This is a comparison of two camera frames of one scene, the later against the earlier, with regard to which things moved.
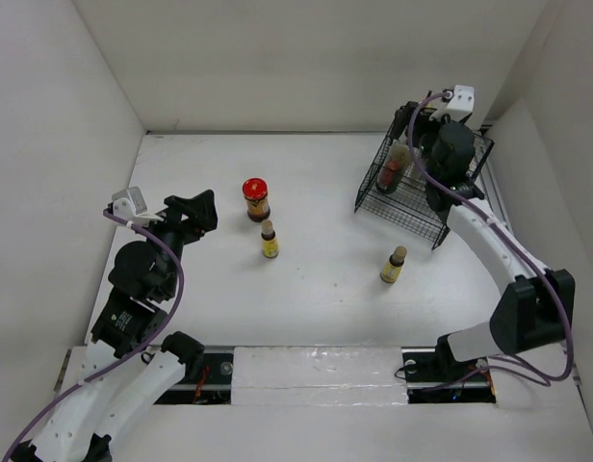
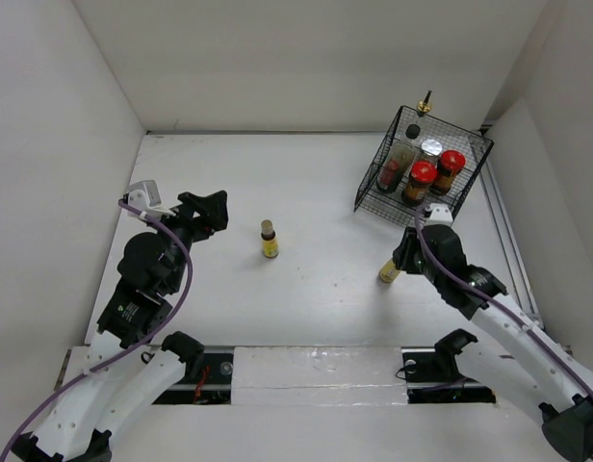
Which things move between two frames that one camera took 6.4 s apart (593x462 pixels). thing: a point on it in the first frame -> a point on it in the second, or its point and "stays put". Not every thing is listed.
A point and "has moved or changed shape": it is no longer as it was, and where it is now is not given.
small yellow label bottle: x=270 y=245 stays put
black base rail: x=209 y=380 stays put
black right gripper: x=420 y=118 -> x=403 y=253
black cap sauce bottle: x=394 y=167 stays put
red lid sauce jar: x=255 y=193 has moved or changed shape
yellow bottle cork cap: x=392 y=268 stays put
